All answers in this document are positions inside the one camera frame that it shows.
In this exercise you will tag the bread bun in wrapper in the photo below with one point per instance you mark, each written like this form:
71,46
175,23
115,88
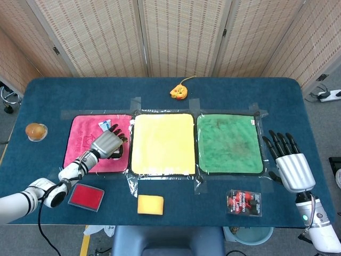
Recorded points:
35,131

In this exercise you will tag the yellow towel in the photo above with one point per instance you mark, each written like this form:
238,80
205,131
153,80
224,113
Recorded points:
162,144

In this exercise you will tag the chrome stool base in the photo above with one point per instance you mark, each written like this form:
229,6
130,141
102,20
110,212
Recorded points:
9,100

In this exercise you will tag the light blue plastic bin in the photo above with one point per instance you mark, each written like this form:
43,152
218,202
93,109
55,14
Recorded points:
250,234

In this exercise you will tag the yellow tape measure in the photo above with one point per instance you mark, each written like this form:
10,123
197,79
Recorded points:
179,91

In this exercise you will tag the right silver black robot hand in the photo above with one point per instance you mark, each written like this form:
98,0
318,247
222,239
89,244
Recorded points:
290,165

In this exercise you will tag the pink towel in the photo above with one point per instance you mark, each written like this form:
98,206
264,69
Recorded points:
80,133

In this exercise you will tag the white plastic bag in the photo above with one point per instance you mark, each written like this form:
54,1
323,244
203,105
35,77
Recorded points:
100,230

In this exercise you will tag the red ink pad box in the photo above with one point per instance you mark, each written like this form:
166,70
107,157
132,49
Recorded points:
86,198

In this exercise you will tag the white blue toothpaste tube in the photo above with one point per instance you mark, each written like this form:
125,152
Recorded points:
106,125

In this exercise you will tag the woven folding screen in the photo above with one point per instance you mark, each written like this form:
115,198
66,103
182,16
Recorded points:
170,37

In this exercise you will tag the green towel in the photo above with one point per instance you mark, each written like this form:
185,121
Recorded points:
230,144

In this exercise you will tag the yellow sponge block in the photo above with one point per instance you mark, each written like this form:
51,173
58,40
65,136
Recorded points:
150,204

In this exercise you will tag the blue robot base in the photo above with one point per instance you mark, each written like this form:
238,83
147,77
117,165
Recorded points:
167,241

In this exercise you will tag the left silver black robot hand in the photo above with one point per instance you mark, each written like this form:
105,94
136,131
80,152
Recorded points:
108,142

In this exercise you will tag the red black coffee capsule box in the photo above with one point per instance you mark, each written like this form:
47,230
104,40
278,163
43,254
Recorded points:
244,203

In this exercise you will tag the white power strip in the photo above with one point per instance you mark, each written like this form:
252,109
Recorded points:
329,96

